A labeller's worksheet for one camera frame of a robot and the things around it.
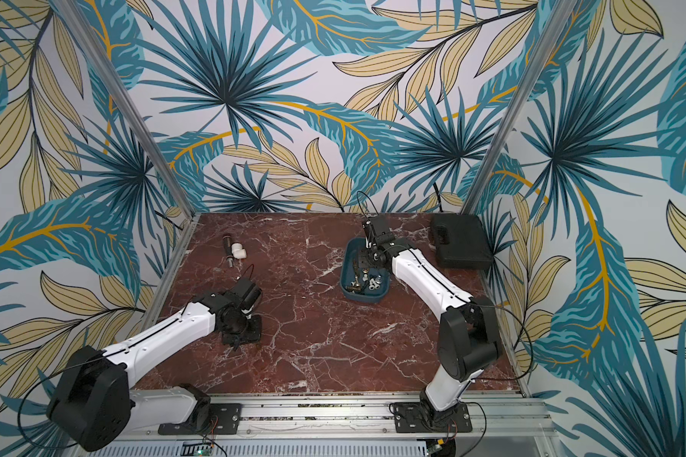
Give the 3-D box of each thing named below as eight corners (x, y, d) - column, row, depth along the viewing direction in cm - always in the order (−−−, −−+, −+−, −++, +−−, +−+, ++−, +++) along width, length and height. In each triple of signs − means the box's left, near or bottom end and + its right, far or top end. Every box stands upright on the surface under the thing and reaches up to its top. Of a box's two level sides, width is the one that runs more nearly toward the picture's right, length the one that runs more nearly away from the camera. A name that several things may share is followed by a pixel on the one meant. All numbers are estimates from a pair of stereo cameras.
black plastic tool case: (439, 267, 104) (443, 260, 100) (428, 220, 119) (430, 212, 115) (492, 268, 104) (497, 261, 101) (474, 220, 119) (478, 213, 115)
